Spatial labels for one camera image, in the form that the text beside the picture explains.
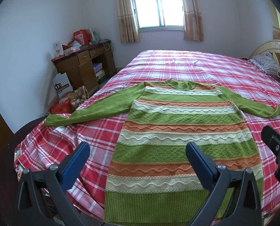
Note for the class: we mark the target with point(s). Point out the red plastic bag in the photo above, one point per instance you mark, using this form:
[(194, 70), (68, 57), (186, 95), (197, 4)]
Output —
[(61, 108)]

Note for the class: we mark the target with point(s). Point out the green orange striped knit sweater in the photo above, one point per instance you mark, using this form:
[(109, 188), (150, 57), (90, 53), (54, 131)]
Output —
[(150, 181)]

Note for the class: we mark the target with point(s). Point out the striped pillow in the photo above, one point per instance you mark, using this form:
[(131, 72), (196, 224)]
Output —
[(267, 64)]

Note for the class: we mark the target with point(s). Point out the stacked boxes in desk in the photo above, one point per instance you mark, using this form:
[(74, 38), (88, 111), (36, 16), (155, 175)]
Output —
[(99, 72)]

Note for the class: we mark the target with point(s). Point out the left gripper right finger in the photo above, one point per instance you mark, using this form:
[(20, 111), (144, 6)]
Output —
[(244, 206)]

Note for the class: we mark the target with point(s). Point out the white paper shopping bag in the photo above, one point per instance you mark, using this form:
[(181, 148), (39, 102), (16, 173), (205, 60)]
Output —
[(62, 84)]

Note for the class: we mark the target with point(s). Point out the beige curtain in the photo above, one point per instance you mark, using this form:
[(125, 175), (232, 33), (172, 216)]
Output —
[(193, 25), (127, 22)]

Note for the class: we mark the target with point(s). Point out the red white plaid bedsheet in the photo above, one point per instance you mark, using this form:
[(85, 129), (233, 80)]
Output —
[(45, 146)]

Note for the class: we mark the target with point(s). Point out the white card box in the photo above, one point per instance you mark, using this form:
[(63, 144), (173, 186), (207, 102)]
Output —
[(58, 49)]

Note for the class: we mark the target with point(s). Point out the window with metal frame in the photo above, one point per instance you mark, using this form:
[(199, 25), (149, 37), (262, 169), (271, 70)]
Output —
[(159, 14)]

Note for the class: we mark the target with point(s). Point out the left beige curtain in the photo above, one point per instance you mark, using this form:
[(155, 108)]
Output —
[(127, 22)]

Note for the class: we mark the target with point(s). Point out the right beige curtain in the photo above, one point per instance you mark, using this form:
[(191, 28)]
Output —
[(193, 25)]

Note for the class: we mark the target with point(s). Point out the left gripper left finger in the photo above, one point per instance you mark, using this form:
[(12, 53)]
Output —
[(30, 205)]

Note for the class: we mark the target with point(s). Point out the brown wooden desk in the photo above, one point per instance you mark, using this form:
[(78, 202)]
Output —
[(79, 66)]

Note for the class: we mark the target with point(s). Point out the red gift bag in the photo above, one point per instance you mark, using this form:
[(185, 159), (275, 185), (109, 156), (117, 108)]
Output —
[(82, 37)]

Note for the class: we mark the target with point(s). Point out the brown patterned bag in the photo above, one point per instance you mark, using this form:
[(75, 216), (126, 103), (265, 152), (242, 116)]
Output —
[(78, 97)]

